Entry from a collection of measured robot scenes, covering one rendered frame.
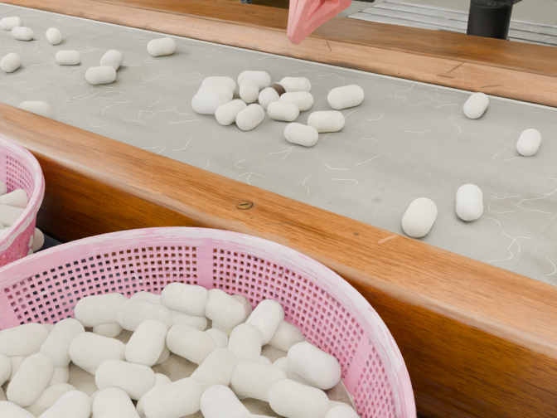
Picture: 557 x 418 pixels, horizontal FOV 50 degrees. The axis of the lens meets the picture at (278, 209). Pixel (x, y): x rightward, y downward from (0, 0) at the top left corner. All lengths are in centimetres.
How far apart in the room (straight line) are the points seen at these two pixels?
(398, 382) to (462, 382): 8
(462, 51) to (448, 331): 43
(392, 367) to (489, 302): 7
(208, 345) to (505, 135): 35
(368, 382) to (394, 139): 29
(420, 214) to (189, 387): 19
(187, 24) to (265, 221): 53
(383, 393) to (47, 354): 19
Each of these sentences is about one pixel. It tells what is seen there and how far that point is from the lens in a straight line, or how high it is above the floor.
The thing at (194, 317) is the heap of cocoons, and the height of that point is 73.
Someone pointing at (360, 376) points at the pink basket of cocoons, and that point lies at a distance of 33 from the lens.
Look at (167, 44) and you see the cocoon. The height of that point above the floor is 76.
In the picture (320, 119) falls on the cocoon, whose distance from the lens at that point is 55.
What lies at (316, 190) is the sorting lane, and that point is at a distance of 47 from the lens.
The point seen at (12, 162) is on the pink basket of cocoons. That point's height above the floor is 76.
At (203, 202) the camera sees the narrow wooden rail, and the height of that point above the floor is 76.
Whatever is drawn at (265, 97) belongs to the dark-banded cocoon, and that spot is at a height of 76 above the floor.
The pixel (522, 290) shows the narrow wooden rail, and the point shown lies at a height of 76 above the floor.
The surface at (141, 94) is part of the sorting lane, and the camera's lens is 69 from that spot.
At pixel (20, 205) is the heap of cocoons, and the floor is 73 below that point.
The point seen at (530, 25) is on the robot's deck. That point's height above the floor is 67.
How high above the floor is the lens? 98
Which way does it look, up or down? 33 degrees down
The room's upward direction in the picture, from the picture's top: 3 degrees counter-clockwise
